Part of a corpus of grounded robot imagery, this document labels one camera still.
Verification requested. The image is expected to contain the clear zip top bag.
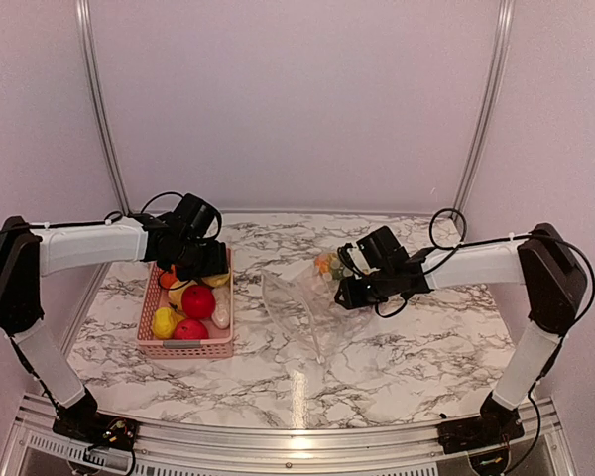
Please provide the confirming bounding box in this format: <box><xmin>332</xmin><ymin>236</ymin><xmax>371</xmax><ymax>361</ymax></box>
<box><xmin>261</xmin><ymin>250</ymin><xmax>374</xmax><ymax>365</ymax></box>

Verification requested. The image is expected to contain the aluminium front rail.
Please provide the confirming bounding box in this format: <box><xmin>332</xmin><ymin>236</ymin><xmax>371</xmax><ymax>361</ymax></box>
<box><xmin>0</xmin><ymin>394</ymin><xmax>577</xmax><ymax>475</ymax></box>

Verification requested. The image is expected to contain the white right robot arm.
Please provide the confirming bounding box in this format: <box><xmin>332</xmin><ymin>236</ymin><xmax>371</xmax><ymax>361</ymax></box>
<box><xmin>335</xmin><ymin>222</ymin><xmax>595</xmax><ymax>454</ymax></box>

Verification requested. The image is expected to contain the aluminium frame post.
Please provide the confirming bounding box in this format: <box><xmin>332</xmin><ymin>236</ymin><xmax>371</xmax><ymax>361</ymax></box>
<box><xmin>453</xmin><ymin>0</ymin><xmax>516</xmax><ymax>212</ymax></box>
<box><xmin>73</xmin><ymin>0</ymin><xmax>133</xmax><ymax>219</ymax></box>

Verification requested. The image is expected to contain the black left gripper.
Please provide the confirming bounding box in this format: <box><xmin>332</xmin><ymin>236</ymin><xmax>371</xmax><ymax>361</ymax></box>
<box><xmin>166</xmin><ymin>238</ymin><xmax>229</xmax><ymax>281</ymax></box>

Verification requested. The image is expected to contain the orange fake tangerine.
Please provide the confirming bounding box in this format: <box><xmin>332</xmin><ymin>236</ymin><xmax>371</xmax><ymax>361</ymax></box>
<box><xmin>314</xmin><ymin>253</ymin><xmax>333</xmax><ymax>275</ymax></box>

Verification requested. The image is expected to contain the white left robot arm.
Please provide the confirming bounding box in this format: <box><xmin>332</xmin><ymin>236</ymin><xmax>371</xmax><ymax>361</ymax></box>
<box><xmin>0</xmin><ymin>193</ymin><xmax>229</xmax><ymax>448</ymax></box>

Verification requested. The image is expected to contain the red fake apple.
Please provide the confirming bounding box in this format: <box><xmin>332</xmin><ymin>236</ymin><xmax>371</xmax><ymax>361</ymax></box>
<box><xmin>181</xmin><ymin>285</ymin><xmax>216</xmax><ymax>320</ymax></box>

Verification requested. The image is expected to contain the orange fake pumpkin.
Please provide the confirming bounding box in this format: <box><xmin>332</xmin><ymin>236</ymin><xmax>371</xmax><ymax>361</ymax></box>
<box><xmin>159</xmin><ymin>271</ymin><xmax>178</xmax><ymax>290</ymax></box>

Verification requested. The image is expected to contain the yellow fake peach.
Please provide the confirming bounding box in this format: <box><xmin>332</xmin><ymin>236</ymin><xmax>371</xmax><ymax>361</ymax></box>
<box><xmin>201</xmin><ymin>273</ymin><xmax>231</xmax><ymax>288</ymax></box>

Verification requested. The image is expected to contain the right aluminium frame post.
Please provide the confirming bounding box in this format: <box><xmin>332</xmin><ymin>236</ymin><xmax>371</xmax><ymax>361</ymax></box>
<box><xmin>453</xmin><ymin>0</ymin><xmax>516</xmax><ymax>212</ymax></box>

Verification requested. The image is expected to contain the pink perforated plastic basket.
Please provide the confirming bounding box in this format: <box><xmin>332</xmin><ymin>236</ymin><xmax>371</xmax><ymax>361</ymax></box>
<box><xmin>137</xmin><ymin>265</ymin><xmax>234</xmax><ymax>359</ymax></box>

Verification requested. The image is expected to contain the red fake tomato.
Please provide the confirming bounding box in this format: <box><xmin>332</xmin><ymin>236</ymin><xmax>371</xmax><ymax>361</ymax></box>
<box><xmin>172</xmin><ymin>319</ymin><xmax>209</xmax><ymax>340</ymax></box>

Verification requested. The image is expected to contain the pale green fake cabbage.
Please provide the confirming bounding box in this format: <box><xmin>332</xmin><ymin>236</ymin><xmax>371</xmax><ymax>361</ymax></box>
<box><xmin>211</xmin><ymin>287</ymin><xmax>231</xmax><ymax>329</ymax></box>

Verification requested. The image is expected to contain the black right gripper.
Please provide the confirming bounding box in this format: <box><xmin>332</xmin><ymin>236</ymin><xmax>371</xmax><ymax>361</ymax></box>
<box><xmin>334</xmin><ymin>267</ymin><xmax>396</xmax><ymax>309</ymax></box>

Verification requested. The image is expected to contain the left aluminium frame post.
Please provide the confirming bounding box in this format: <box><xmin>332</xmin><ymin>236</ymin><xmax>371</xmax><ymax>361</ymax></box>
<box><xmin>73</xmin><ymin>0</ymin><xmax>133</xmax><ymax>219</ymax></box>

